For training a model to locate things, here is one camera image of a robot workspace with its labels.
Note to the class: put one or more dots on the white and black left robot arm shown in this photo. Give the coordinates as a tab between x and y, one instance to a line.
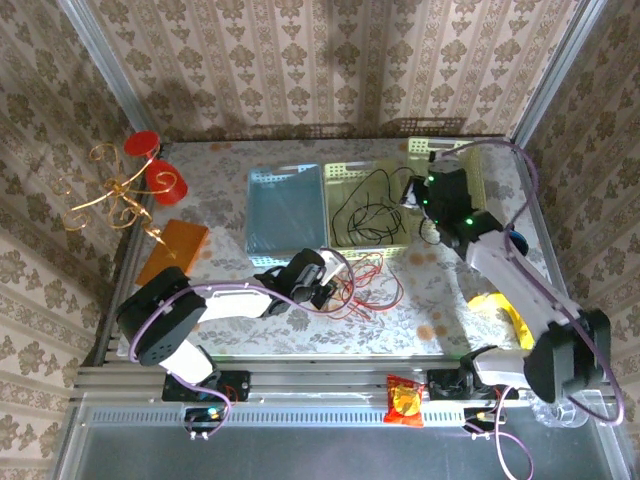
170	320

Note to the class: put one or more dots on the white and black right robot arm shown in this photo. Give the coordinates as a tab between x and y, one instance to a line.
520	285

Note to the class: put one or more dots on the pale yellow basket, cut rim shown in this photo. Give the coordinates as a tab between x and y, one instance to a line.
345	180

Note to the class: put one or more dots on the light blue plastic basket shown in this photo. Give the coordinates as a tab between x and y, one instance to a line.
285	210

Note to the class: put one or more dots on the floral table cloth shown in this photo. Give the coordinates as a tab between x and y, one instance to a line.
425	320

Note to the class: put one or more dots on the yellow plastic dish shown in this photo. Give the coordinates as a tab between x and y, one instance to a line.
492	307

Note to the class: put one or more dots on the orange rectangular block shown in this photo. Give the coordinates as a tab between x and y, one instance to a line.
175	247

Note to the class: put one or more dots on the red and gold snack packet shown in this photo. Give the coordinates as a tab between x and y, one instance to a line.
404	400

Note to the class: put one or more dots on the red plastic wine glass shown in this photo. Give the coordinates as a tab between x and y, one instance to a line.
165	177

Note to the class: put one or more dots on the clear plastic bottle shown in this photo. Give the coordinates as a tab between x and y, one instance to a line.
555	417

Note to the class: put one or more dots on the aluminium frame rail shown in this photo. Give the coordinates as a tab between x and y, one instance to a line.
310	380

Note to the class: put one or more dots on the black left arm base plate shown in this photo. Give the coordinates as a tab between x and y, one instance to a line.
235	385

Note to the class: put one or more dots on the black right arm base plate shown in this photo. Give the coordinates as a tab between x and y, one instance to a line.
445	385

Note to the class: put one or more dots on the aluminium frame post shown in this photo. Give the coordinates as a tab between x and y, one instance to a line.
555	75
107	65

